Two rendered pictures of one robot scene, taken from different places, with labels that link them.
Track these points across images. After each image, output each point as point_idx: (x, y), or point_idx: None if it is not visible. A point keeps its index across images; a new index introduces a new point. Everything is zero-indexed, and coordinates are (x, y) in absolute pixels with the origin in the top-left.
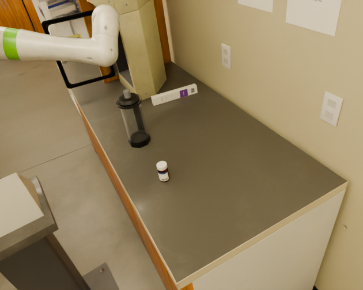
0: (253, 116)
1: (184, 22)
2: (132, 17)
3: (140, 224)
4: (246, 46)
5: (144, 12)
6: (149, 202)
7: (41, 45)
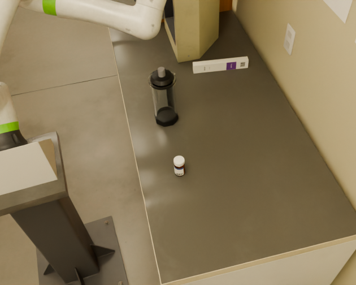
0: (300, 117)
1: None
2: None
3: None
4: (311, 42)
5: None
6: (158, 194)
7: (81, 8)
